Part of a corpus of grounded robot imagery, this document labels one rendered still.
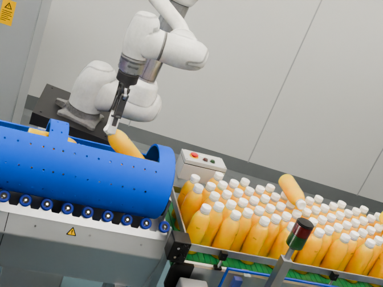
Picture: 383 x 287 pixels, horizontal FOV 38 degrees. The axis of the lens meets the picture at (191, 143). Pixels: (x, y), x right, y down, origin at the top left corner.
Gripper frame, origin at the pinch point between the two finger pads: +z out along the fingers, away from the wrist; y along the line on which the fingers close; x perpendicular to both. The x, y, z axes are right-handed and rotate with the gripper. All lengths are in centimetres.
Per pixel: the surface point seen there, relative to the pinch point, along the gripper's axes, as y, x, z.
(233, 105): -252, 145, 67
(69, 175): 13.3, -11.4, 17.2
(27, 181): 13.3, -24.4, 22.9
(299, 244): 38, 67, 11
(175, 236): 19.9, 31.1, 29.6
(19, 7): -149, -44, 9
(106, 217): 10.6, 6.7, 33.3
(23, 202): 10.7, -23.7, 33.3
